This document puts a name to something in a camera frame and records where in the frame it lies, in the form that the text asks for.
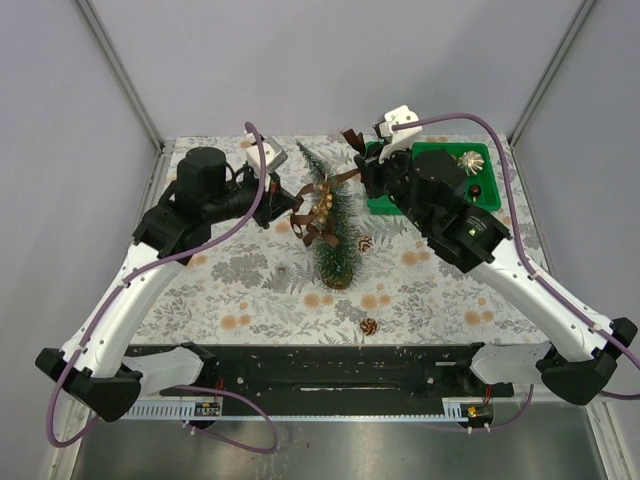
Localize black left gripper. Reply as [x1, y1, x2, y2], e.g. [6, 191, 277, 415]
[206, 164, 299, 228]

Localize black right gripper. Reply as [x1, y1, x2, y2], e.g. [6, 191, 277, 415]
[353, 136, 434, 233]

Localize brown ribbon gold berries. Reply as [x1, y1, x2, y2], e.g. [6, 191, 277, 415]
[289, 140, 359, 249]

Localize small green christmas tree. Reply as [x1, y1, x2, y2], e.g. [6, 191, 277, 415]
[290, 143, 361, 290]

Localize pine cone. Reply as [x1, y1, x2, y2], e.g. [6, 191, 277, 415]
[359, 318, 379, 336]
[358, 235, 373, 253]

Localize pine cone front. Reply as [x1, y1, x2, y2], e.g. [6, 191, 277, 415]
[359, 318, 379, 336]

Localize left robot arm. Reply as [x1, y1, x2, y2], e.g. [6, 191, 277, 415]
[35, 139, 296, 422]

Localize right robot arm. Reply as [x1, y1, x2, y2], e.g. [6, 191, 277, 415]
[354, 146, 638, 406]

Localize green plastic tray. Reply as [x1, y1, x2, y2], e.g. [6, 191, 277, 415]
[362, 142, 501, 219]

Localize floral paper mat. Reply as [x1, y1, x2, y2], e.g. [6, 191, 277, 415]
[122, 133, 559, 347]

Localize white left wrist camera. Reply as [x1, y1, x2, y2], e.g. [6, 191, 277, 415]
[245, 132, 288, 174]

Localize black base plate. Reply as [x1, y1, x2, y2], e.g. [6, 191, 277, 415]
[124, 342, 516, 419]

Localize white slotted cable duct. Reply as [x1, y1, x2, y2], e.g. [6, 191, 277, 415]
[121, 400, 222, 421]

